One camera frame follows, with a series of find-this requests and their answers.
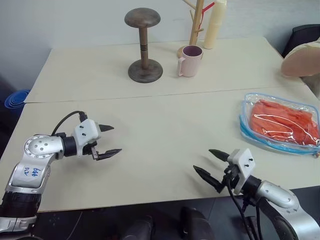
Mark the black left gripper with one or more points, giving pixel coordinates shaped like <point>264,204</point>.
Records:
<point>94,153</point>

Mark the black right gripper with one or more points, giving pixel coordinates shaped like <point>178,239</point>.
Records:
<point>231,176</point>

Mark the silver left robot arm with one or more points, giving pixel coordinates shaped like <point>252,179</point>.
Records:
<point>33,147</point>

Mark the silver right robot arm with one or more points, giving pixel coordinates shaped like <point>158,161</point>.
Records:
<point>282,196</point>

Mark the bag of orange carrot sticks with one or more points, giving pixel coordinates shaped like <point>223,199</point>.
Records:
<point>246,130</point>

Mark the orange cloth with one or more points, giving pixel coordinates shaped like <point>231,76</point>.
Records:
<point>280,120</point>

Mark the dark wooden hat stand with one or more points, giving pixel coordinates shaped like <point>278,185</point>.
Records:
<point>144,57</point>

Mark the blue stacked bowls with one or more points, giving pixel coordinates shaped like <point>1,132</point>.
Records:
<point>16,100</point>

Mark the pink mug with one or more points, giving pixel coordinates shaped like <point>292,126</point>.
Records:
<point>190,63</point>

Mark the person in beige clothing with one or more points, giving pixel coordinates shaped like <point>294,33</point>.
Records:
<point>300,60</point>

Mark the cream cylinder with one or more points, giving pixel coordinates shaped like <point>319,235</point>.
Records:
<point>213,27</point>

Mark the light wooden branch rack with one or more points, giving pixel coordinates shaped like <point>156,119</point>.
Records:
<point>195,27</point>

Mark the black chair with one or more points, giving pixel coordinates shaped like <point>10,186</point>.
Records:
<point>300,35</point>

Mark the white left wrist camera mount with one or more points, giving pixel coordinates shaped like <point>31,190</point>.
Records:
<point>86,130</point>

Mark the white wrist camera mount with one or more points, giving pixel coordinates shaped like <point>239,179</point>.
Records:
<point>244,161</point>
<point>86,130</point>

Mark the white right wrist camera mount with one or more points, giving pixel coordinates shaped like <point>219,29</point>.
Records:
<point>244,161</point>

